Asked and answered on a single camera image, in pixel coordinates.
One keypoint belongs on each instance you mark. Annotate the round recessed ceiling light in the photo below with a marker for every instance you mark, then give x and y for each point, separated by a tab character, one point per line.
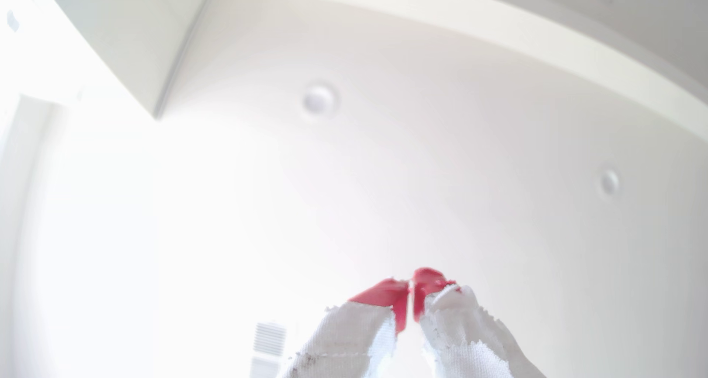
609	182
319	100

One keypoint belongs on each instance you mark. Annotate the white wall air vent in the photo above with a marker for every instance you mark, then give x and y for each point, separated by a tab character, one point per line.
269	339

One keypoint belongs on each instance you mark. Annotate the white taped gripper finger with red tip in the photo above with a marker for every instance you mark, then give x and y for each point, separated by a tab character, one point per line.
464	339
354	339

